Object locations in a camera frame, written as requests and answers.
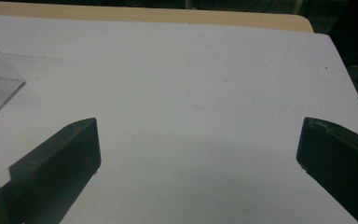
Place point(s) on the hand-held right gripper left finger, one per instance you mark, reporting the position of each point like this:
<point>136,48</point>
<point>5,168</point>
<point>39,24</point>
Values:
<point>59,161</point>

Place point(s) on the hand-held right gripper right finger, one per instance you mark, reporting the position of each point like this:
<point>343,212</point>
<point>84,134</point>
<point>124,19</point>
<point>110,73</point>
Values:
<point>338,161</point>

